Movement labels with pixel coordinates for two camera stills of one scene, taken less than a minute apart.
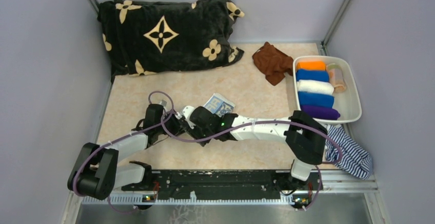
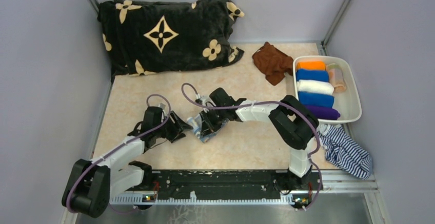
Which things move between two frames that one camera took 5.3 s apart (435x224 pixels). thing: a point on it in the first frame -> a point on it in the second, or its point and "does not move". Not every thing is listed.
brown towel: x=273 y=62 does not move
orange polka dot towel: x=336 y=78 does not move
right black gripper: x=194 y=132 -> x=207 y=125
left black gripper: x=179 y=125 does not move
